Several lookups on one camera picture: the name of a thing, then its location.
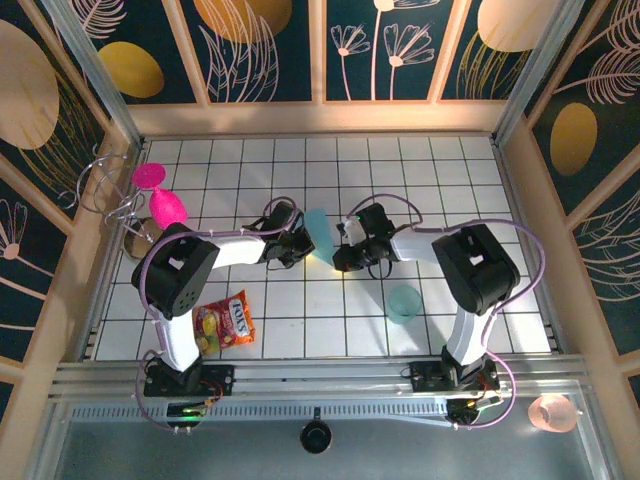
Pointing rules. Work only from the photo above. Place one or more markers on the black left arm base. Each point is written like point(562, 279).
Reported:
point(220, 377)

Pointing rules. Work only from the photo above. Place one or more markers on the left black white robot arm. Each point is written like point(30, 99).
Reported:
point(175, 270)

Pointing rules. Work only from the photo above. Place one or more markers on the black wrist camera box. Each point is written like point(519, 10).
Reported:
point(375, 220)
point(281, 216)

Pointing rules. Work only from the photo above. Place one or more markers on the peach translucent cup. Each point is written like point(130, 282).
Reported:
point(550, 412)

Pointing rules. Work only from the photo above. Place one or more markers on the pink wine glass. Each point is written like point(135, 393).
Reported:
point(167, 207)

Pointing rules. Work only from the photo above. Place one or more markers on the black control board with LED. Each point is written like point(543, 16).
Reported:
point(470, 410)
point(186, 411)

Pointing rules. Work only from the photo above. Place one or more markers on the aluminium mounting rail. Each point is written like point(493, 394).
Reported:
point(320, 375)

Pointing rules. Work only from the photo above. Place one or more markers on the aluminium frame post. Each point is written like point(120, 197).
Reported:
point(95, 75)
point(535, 75)

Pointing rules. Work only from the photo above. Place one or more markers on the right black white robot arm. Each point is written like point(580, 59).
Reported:
point(475, 265)

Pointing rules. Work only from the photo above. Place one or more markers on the black round knob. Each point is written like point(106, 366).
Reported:
point(316, 437)

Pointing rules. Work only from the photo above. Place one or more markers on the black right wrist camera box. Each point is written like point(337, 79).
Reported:
point(375, 220)

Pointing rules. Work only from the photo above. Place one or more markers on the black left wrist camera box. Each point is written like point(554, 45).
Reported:
point(281, 216)

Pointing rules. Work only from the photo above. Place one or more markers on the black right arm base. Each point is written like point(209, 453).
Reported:
point(425, 377)

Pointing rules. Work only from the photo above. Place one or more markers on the teal plastic cup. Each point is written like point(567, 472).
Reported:
point(404, 302)

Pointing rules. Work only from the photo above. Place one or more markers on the orange candy bag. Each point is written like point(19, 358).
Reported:
point(225, 322)

